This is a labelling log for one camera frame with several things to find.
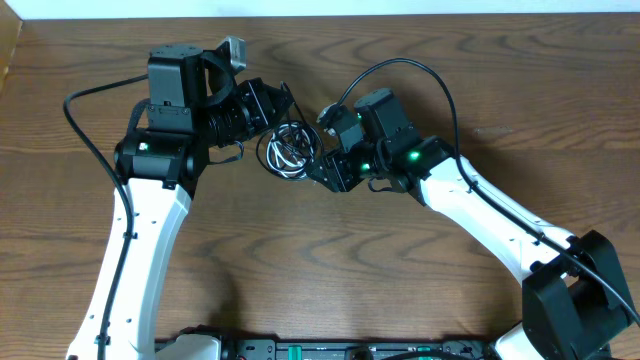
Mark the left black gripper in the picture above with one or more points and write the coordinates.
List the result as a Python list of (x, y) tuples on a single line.
[(254, 98)]

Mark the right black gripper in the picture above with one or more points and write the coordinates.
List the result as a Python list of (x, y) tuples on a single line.
[(339, 180)]

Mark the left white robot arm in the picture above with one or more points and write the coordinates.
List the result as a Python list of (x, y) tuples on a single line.
[(195, 102)]

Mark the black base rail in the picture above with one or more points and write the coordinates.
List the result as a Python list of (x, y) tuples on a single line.
[(240, 344)]

